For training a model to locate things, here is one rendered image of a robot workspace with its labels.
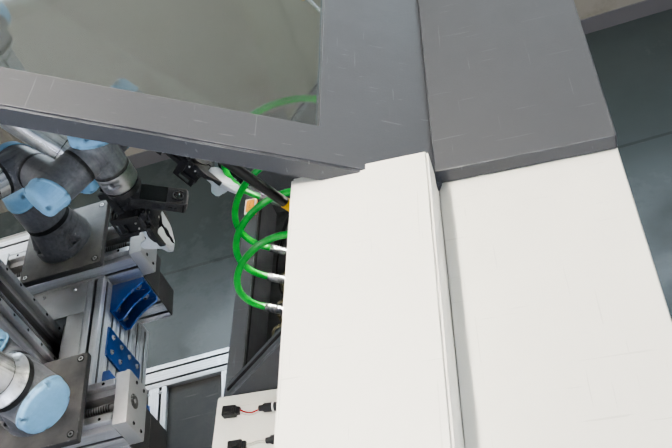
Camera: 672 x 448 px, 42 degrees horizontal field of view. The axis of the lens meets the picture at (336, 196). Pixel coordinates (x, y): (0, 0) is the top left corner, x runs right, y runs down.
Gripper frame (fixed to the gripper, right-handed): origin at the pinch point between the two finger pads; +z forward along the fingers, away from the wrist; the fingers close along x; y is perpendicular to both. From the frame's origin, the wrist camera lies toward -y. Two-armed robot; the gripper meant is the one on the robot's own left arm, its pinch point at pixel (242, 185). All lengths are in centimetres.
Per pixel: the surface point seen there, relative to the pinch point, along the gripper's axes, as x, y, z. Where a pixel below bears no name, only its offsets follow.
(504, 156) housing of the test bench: 23, -66, 29
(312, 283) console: 54, -50, 16
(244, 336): 16.6, 20.8, 21.8
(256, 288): 0.8, 24.2, 18.3
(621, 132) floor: -167, 19, 101
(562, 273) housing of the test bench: 41, -69, 42
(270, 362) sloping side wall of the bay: 30.9, 2.7, 26.6
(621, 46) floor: -217, 16, 88
